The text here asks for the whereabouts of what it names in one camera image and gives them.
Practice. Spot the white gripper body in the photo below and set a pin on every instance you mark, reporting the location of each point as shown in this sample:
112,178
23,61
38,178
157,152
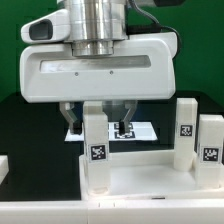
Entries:
53,69

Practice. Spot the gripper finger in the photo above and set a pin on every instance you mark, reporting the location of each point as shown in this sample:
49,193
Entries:
131,107
66,109

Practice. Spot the white desk top tray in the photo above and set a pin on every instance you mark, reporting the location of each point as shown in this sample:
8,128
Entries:
145,175

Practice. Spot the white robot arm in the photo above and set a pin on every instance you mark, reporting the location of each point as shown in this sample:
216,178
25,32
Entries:
99,50

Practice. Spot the white flat base plate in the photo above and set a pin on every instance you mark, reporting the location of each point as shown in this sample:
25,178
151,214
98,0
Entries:
139,131

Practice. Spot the white front rail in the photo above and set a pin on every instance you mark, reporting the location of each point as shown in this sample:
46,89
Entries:
192,211

